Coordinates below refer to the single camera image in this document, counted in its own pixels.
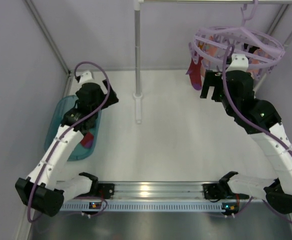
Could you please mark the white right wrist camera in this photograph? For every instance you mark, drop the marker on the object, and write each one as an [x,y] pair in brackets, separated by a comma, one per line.
[239,62]

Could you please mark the white grey rack pole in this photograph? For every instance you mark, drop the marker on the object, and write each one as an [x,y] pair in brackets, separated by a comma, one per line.
[138,87]

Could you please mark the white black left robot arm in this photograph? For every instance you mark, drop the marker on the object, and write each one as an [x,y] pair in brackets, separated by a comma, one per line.
[41,190]

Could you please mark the teal transparent plastic bin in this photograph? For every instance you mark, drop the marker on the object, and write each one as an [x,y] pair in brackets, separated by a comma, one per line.
[64,105]

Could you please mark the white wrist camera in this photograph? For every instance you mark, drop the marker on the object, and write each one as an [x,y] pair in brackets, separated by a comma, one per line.
[85,77]
[239,62]

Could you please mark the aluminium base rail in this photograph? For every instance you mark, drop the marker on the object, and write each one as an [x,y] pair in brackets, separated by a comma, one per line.
[148,190]

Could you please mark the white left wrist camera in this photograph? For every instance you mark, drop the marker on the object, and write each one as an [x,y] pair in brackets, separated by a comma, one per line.
[85,77]

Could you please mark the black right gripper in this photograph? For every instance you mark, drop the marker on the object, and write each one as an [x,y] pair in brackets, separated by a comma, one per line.
[213,81]

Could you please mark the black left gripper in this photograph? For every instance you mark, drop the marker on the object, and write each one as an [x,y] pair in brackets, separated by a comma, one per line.
[109,95]

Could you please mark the grey slotted cable duct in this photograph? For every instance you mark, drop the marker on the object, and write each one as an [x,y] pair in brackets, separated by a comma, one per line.
[157,206]

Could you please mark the maroon purple sock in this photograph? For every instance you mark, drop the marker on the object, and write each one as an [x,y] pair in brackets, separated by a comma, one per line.
[87,140]
[194,72]

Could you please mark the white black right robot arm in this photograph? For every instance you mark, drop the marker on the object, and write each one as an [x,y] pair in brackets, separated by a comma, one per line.
[270,137]

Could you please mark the lilac round clip hanger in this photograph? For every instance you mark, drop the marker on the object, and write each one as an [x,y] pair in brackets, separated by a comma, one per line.
[263,51]

